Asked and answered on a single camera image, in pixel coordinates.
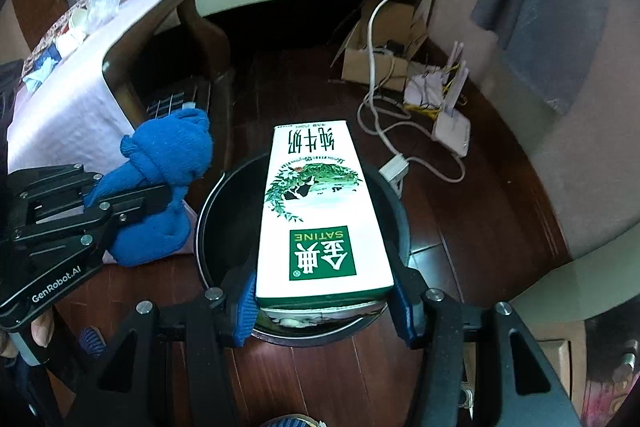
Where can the pale pink tablecloth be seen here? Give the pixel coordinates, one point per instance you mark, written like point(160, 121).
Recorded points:
point(75, 107)

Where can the white router with antennas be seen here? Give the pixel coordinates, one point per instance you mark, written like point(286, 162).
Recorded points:
point(452, 134)

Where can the grey hanging cloth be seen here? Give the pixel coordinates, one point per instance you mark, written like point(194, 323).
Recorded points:
point(550, 7)

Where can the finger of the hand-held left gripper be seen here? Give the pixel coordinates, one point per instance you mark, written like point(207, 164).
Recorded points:
point(50, 179)
point(135, 204)

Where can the clear plastic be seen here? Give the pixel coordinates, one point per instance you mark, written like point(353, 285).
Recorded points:
point(102, 4)

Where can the blue paper cup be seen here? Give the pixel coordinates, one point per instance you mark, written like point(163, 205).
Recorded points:
point(40, 69)

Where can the white green milk carton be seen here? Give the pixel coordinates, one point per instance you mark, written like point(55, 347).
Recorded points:
point(320, 217)

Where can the black waste bin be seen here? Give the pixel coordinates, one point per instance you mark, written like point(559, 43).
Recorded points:
point(225, 217)

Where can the dark patterned cabinet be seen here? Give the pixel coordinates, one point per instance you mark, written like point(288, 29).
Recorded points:
point(612, 372)

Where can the open cardboard box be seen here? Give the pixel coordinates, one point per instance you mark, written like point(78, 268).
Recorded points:
point(357, 64)

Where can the person's left hand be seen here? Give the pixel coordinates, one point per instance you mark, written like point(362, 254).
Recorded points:
point(42, 332)

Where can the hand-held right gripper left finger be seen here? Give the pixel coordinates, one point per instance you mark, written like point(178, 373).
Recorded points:
point(245, 309)

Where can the blue patterned shoe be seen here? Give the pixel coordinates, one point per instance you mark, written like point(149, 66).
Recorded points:
point(292, 422)
point(92, 341)

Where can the brown wooden table leg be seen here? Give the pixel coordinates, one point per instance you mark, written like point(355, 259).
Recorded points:
point(200, 37)

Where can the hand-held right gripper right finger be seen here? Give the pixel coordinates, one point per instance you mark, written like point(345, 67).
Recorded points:
point(405, 314)

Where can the floral table cloth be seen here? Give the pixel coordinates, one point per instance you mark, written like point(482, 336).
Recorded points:
point(50, 32)

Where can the blue knotted cloth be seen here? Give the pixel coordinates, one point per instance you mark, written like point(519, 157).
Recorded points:
point(165, 152)

